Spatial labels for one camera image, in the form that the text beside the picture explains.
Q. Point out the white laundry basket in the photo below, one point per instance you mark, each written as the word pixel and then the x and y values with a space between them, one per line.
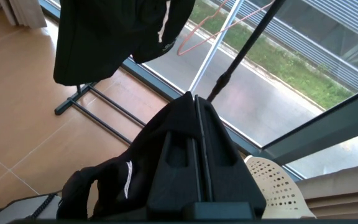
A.
pixel 275 189

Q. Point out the black clothes rack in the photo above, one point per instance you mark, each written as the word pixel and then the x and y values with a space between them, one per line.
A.
pixel 247 46

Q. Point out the black shorts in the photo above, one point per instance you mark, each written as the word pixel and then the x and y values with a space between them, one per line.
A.
pixel 104 37

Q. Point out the pink clothes hanger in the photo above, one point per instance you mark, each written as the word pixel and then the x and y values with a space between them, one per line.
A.
pixel 197 43

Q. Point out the window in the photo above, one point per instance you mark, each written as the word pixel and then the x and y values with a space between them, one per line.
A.
pixel 322 130

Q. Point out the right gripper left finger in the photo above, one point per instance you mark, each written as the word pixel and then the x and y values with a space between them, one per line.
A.
pixel 172 186

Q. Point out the black garment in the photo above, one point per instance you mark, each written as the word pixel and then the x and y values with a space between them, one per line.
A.
pixel 154 146

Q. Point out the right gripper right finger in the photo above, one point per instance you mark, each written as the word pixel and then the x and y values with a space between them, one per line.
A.
pixel 235 186

